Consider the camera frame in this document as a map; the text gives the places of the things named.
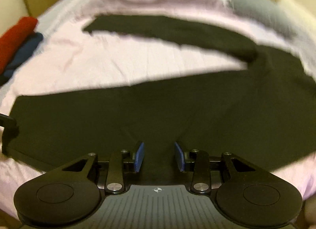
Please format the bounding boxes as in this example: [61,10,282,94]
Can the folded blue garment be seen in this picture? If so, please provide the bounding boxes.
[0,32,43,81]

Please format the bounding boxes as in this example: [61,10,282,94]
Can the folded red garment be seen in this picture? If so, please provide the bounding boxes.
[0,17,39,74]

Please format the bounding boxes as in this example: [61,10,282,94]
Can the dark pants with brass button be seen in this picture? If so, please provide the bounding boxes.
[2,15,316,172]

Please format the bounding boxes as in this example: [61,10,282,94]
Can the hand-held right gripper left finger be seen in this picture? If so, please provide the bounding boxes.
[49,141,145,194]

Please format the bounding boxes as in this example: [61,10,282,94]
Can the bed with lavender pink bedspread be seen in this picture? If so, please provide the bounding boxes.
[0,0,316,220]

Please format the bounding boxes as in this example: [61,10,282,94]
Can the grey pillow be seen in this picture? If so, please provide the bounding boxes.
[229,0,304,38]

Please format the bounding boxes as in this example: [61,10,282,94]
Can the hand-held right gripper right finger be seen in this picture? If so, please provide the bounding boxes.
[174,141,269,194]

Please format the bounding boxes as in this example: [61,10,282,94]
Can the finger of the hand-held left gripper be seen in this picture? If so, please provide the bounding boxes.
[0,113,17,129]

